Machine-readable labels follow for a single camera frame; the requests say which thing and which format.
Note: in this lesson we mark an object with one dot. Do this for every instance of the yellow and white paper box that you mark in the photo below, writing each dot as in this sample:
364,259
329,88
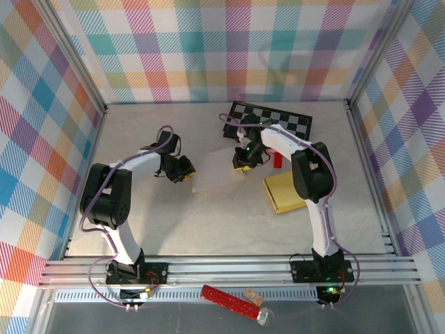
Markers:
281,195

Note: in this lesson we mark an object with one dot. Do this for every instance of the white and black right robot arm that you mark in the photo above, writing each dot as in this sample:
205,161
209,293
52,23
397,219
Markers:
278,139

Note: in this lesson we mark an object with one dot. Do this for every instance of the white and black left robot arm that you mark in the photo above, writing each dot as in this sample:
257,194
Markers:
142,165

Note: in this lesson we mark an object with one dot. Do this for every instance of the small red block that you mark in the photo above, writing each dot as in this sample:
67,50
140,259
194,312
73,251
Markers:
278,161

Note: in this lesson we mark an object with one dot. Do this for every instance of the black and grey checkerboard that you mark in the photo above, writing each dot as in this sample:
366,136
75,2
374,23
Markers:
295,121

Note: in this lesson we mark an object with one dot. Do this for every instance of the brown paper tag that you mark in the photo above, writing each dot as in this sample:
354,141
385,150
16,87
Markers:
253,296

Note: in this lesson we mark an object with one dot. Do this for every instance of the red glitter toy microphone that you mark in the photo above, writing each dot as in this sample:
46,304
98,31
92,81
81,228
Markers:
226,299

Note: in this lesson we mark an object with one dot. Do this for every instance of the black right controller board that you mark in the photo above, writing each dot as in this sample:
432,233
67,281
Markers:
330,295

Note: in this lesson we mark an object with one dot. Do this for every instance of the aluminium table side rail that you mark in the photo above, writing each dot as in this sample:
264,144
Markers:
91,160
365,156

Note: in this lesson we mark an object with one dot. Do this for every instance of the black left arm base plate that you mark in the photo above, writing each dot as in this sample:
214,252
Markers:
156,269

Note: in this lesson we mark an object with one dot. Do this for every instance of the aluminium front rail frame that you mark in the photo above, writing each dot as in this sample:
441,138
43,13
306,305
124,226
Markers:
226,269

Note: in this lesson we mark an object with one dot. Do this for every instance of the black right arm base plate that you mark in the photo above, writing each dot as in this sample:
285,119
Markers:
302,273

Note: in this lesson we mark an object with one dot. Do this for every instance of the aluminium corner post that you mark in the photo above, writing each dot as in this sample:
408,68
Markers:
73,52
378,52

